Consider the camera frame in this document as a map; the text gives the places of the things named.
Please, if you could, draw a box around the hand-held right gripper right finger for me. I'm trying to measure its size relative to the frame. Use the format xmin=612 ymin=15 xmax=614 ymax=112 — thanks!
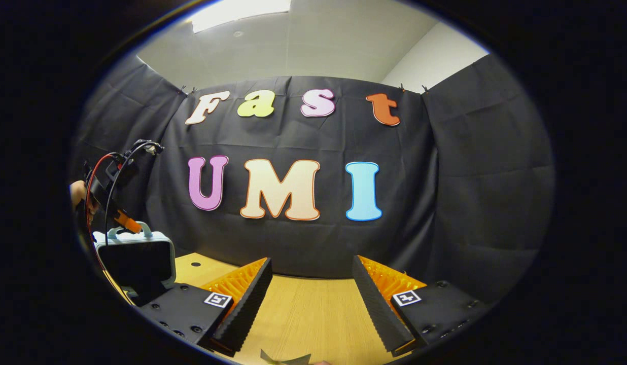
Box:
xmin=352 ymin=255 xmax=493 ymax=354

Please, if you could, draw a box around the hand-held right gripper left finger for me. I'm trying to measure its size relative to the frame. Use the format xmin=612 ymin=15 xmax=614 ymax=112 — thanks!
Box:
xmin=140 ymin=257 xmax=273 ymax=355

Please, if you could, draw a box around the light blue small suitcase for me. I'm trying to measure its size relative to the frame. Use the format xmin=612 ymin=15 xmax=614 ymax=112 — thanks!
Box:
xmin=93 ymin=222 xmax=177 ymax=305

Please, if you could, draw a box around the black backdrop cloth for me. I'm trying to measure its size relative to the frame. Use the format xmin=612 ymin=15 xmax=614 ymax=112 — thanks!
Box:
xmin=70 ymin=53 xmax=556 ymax=305

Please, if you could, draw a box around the ceiling light panel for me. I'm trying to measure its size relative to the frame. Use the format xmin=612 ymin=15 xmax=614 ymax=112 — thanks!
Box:
xmin=192 ymin=0 xmax=292 ymax=34

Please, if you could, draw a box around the black cable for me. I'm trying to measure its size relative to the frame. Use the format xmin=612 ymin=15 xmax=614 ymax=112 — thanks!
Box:
xmin=103 ymin=141 xmax=153 ymax=246

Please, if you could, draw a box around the red cable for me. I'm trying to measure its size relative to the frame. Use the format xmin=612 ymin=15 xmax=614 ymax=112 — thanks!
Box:
xmin=84 ymin=153 xmax=122 ymax=277

